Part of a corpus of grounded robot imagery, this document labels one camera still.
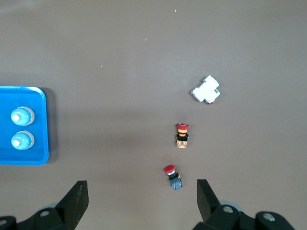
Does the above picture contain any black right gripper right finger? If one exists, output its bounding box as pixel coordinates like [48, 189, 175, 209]
[193, 179, 295, 230]

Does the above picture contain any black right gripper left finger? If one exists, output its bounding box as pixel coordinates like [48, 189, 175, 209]
[0, 180, 89, 230]

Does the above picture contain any blue bell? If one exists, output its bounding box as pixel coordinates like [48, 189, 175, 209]
[11, 130, 35, 151]
[11, 106, 35, 127]

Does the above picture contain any blue plastic tray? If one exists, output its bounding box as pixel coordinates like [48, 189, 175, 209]
[0, 86, 49, 166]

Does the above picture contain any red mushroom button black body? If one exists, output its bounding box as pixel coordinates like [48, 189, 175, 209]
[164, 164, 183, 191]

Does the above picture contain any red orange button brown body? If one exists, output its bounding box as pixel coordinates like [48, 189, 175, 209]
[176, 122, 190, 149]

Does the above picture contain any white circuit breaker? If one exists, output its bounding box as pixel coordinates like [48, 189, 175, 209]
[191, 75, 220, 105]

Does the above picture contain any brown table cover sheet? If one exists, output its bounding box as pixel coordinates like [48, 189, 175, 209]
[0, 0, 307, 230]

